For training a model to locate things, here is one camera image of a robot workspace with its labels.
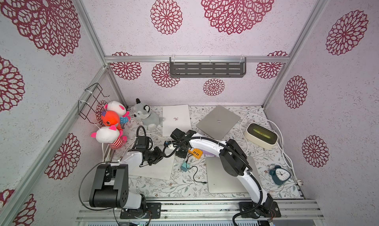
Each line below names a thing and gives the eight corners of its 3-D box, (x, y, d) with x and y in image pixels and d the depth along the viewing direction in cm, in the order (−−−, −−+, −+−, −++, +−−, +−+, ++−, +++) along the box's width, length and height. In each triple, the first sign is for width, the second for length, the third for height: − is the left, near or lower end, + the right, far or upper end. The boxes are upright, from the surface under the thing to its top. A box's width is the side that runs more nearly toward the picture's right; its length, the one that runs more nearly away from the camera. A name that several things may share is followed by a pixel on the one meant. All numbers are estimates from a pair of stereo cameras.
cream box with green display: (240, 140, 103) (243, 134, 98) (245, 127, 110) (248, 121, 105) (270, 153, 96) (275, 148, 91) (274, 138, 103) (279, 133, 98)
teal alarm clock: (278, 186, 83) (282, 184, 79) (266, 173, 88) (269, 170, 84) (289, 178, 86) (293, 175, 82) (277, 165, 91) (281, 162, 87)
